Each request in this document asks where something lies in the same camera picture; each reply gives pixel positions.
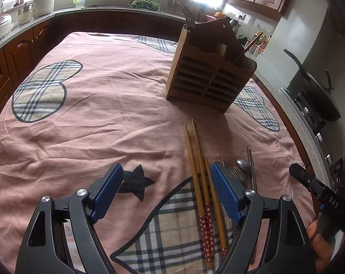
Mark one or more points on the person's right hand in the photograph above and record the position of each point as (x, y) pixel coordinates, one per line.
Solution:
(318, 242)

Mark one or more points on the dark wooden chopstick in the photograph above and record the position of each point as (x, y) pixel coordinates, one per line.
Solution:
(251, 44)

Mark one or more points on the gas stove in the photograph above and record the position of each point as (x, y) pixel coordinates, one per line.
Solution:
(312, 114)

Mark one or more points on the green leafy vegetables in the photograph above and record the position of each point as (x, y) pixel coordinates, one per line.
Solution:
(145, 5)

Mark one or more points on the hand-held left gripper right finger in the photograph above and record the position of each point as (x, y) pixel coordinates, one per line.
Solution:
(225, 194)

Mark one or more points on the white pink rice cooker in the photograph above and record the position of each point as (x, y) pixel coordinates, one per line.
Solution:
(0, 27)

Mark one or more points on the red-floral-end wooden chopstick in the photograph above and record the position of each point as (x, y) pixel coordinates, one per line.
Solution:
(199, 154)
(193, 165)

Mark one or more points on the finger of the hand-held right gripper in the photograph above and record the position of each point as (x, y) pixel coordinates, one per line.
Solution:
(303, 177)

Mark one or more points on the plain wooden chopstick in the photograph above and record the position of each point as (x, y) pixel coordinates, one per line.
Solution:
(218, 219)

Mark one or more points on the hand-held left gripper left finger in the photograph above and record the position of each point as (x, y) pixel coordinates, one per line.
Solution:
(108, 188)

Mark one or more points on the wall outlet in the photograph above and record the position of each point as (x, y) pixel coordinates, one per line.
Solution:
(241, 15)

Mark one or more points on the black wok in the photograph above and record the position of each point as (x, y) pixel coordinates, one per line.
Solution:
(318, 91)

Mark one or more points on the wooden utensil holder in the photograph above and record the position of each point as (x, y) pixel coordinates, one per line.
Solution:
(206, 80)

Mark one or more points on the condiment bottles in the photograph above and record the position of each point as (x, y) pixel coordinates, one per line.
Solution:
(261, 44)

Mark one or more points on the small white electric pot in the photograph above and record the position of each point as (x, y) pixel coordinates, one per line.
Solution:
(25, 12)

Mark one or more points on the pink plaid-patch tablecloth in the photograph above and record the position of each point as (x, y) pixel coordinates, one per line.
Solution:
(118, 105)

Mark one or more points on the metal spoon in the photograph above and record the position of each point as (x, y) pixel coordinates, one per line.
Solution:
(243, 164)

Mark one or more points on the wooden spoon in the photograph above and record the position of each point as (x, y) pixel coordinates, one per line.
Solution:
(221, 50)

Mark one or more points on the large white pot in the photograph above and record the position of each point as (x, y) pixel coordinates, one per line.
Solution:
(44, 2)

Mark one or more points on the green mug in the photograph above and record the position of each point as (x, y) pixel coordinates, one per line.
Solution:
(242, 38)

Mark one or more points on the steel electric kettle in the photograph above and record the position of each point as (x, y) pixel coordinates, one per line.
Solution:
(235, 24)

